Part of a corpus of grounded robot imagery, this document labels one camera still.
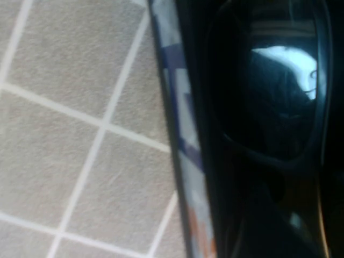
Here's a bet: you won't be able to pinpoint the black-framed sunglasses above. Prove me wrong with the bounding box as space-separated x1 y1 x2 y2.
203 0 344 258

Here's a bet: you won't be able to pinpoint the grey white-checked tablecloth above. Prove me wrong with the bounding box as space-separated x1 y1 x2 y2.
0 0 189 258

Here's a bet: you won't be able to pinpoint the black printed glasses case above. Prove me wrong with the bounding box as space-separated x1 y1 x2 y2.
147 0 344 258

